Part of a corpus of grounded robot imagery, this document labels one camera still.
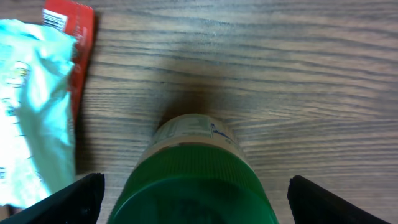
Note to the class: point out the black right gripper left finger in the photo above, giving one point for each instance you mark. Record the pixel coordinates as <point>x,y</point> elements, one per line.
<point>78,203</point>

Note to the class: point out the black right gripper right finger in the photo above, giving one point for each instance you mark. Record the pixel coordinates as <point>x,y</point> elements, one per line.
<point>311,203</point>

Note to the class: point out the mint green wipes pack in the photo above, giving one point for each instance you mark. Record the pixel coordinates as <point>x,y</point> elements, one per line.
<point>37,136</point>

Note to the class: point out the green lid jar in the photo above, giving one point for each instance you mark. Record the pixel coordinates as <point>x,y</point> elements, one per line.
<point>193,171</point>

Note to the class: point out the red sachet stick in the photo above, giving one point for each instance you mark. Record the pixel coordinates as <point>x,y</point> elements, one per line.
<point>77,20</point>

